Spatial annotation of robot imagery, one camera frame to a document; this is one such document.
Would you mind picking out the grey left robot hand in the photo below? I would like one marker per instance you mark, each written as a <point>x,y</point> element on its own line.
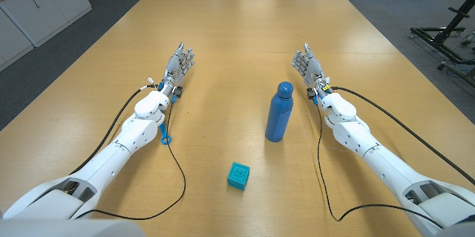
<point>174,68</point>

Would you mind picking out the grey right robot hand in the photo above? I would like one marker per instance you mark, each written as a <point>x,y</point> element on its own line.
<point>312,68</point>

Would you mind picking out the blue metal bottle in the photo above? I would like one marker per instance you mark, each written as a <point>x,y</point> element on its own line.
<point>279,118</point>

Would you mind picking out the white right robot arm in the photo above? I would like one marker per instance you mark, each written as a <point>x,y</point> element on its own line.
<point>371,148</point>

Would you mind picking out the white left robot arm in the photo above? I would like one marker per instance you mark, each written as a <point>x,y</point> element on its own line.
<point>122,140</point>

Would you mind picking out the teal cube block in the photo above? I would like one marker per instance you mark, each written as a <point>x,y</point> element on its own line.
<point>238,175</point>

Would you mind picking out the white low cabinet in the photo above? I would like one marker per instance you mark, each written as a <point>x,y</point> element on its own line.
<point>37,10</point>

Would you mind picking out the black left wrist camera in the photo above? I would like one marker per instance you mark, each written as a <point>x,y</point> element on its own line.
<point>178,91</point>

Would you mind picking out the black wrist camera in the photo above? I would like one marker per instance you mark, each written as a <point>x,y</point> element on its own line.
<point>311,93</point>
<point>178,91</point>

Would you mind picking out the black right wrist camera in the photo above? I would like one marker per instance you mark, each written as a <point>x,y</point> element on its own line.
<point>311,93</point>

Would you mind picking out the black metal stand frame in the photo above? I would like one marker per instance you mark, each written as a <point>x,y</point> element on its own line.
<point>441,38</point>

